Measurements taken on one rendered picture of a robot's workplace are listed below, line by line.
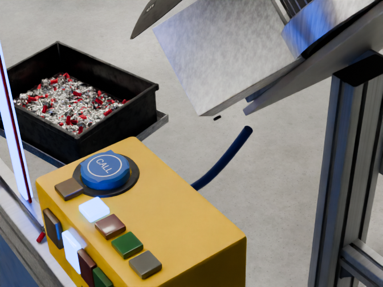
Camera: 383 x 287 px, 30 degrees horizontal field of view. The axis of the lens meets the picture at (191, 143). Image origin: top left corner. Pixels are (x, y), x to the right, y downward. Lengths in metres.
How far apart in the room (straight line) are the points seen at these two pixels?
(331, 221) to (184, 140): 1.27
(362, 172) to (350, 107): 0.15
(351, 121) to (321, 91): 1.61
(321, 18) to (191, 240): 0.36
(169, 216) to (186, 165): 1.72
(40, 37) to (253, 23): 2.20
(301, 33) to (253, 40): 0.08
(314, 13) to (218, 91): 0.17
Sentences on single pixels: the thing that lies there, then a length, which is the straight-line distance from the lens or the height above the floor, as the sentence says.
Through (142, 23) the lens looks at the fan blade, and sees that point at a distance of 1.09.
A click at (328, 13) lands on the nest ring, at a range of 0.81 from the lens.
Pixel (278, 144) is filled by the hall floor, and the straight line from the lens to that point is 2.37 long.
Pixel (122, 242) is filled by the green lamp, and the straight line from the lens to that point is 0.53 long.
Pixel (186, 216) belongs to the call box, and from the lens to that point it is 0.55.
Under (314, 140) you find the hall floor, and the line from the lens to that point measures 2.40.
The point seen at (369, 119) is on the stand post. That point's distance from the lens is 1.07.
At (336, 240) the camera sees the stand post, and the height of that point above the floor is 0.61.
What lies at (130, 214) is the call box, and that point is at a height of 1.07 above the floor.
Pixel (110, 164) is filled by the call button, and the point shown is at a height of 1.08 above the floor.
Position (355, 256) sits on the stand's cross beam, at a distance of 1.22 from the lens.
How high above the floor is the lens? 1.45
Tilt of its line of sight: 38 degrees down
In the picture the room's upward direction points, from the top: 2 degrees counter-clockwise
